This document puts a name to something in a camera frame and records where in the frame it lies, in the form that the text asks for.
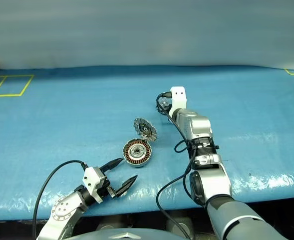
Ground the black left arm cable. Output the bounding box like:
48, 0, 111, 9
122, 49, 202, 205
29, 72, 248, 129
32, 159, 89, 240

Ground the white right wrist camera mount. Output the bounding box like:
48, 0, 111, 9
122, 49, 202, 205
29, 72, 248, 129
168, 86, 188, 118

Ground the blue plastic table cover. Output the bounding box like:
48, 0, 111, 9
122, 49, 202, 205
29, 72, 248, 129
0, 65, 294, 222

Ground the silver motor stator housing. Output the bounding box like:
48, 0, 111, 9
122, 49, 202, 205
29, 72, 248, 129
122, 138, 153, 169

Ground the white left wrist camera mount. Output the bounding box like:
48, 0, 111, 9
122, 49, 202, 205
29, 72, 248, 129
82, 166, 106, 204

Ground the grey rounded shape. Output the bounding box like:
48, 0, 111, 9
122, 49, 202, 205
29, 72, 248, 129
165, 217, 195, 238

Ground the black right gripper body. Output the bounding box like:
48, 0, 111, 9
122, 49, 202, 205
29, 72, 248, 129
165, 98, 174, 115

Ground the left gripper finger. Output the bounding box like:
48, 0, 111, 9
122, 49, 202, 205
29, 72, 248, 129
100, 157, 124, 174
115, 174, 138, 199

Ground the silver toothed gear plate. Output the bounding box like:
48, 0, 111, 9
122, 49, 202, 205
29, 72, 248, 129
132, 116, 158, 144

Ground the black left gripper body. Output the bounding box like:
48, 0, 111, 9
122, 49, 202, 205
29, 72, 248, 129
96, 168, 118, 200

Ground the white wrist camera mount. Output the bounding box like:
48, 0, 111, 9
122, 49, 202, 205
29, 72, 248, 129
82, 166, 106, 204
168, 86, 188, 118

